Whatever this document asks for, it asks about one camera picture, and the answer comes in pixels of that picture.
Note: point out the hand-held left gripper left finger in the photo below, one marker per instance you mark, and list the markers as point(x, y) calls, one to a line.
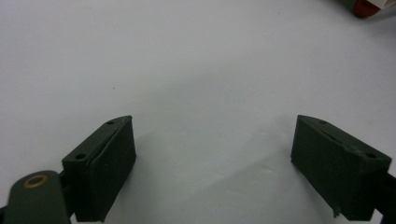
point(102, 168)

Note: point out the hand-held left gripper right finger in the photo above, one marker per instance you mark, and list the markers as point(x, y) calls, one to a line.
point(336, 168)

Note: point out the cream roll-top box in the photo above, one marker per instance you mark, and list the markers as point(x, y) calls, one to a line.
point(365, 6)

